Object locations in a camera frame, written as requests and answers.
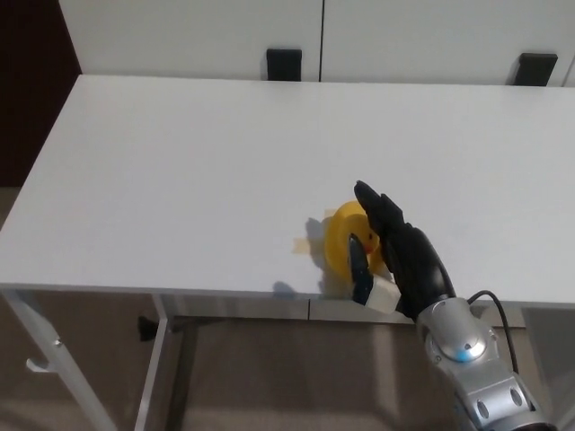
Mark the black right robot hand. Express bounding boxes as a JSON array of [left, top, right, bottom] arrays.
[[345, 180, 458, 322]]

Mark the yellow rubber duck toy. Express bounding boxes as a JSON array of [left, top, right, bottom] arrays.
[[324, 200, 384, 281]]

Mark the white desk crossbar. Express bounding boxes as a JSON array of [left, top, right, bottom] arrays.
[[172, 315, 420, 334]]

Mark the black desk foot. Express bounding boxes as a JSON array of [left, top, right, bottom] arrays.
[[137, 315, 159, 343]]

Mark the white desk leg with hook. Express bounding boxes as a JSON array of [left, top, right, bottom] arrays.
[[0, 290, 112, 431]]

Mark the white cabinet panel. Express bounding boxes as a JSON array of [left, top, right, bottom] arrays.
[[320, 0, 575, 87], [57, 0, 325, 84]]

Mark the dark maroon door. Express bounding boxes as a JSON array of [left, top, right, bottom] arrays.
[[0, 0, 84, 189]]

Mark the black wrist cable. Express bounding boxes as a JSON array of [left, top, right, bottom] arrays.
[[466, 290, 523, 374]]

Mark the black cabinet bracket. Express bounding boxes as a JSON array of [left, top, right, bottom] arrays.
[[265, 48, 304, 83], [516, 52, 560, 87]]

